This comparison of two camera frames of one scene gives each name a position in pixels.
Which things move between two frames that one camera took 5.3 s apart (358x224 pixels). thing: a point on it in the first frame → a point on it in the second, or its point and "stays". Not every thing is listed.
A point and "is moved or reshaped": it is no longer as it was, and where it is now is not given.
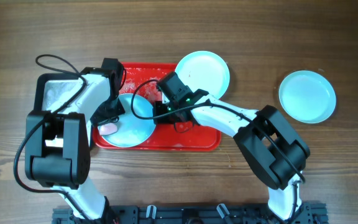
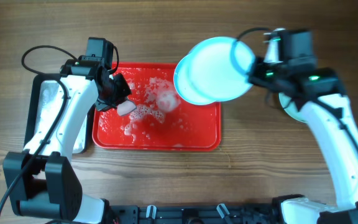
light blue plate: x=204 y=70 stays
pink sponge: x=107 y=129 is moved or reshaped
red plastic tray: x=142 y=79 stays
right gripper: x=159 y=114 → x=257 y=71
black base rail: x=196 y=214 stays
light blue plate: x=135 y=126 → x=220 y=66
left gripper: x=105 y=117 → x=117 y=93
